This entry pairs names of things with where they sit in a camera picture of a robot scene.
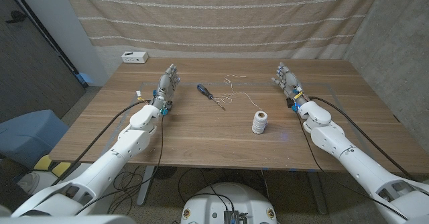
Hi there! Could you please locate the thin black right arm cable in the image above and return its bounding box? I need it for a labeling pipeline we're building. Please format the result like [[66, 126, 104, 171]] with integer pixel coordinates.
[[294, 111, 410, 221]]

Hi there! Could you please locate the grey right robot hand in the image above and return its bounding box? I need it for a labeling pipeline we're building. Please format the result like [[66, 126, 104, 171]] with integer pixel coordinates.
[[271, 62, 308, 113]]

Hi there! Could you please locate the white string spool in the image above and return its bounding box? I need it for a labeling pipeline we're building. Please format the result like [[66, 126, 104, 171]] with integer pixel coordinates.
[[251, 111, 269, 135]]

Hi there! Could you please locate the black door handle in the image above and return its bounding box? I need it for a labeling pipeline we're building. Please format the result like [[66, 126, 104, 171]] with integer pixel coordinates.
[[5, 10, 27, 24]]

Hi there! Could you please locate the black round floor object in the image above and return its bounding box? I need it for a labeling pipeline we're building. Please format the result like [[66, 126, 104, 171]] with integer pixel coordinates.
[[152, 166, 178, 180]]

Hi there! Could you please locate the black torso cable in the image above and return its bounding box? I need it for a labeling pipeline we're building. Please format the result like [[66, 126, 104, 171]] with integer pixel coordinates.
[[177, 168, 235, 212]]

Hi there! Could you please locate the blue upholstered seat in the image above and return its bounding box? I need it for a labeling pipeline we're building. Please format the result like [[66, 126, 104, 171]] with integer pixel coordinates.
[[0, 109, 70, 170]]

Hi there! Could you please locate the grey table leg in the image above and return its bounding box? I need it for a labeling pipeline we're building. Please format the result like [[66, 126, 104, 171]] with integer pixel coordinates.
[[136, 165, 156, 207], [307, 171, 328, 215]]

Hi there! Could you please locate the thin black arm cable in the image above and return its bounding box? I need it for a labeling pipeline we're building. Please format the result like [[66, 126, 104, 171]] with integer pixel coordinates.
[[74, 113, 165, 215], [294, 111, 410, 221]]

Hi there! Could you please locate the blue black handled screwdriver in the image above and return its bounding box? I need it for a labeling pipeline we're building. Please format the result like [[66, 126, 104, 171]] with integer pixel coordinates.
[[196, 83, 227, 111]]

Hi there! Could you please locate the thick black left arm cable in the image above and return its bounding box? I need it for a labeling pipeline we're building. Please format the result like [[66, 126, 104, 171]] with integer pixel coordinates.
[[50, 99, 151, 187]]

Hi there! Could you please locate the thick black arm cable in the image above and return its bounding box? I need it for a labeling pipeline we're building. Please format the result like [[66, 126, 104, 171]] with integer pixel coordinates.
[[50, 99, 151, 187], [308, 96, 415, 181]]

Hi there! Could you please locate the beige striped backdrop cloth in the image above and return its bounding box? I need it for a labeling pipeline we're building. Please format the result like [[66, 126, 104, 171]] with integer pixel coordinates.
[[62, 0, 385, 60]]

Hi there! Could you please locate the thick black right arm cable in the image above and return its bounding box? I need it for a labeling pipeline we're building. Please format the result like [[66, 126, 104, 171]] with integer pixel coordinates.
[[308, 96, 415, 181]]

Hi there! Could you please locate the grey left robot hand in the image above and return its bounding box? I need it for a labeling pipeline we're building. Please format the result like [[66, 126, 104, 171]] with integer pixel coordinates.
[[151, 63, 182, 115]]

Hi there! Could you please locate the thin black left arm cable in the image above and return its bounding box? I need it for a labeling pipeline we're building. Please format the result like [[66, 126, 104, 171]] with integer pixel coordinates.
[[74, 113, 165, 215]]

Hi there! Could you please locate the small blue floor object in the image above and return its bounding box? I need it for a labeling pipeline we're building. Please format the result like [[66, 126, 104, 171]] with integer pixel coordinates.
[[78, 72, 95, 86]]

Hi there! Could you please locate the yellow floor item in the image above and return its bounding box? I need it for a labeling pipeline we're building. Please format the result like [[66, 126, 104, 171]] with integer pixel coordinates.
[[33, 154, 72, 178]]

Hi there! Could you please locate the white power strip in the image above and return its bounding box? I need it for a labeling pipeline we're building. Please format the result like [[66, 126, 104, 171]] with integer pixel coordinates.
[[121, 51, 149, 64]]

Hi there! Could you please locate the grey torso electronics module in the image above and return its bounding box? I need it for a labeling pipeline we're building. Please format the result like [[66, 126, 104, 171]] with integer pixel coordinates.
[[223, 210, 249, 224]]

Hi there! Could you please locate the black floor cable bundle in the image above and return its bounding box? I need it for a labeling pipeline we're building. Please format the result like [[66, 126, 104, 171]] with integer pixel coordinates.
[[107, 165, 151, 215]]

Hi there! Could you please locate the white string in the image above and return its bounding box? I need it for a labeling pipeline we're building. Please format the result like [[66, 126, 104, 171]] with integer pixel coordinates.
[[213, 74, 264, 113]]

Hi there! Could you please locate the grey sneaker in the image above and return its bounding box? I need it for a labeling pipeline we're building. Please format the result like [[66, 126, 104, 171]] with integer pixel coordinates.
[[16, 171, 44, 195]]

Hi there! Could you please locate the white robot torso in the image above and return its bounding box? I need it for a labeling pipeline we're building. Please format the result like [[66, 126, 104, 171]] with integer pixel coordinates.
[[180, 182, 278, 224]]

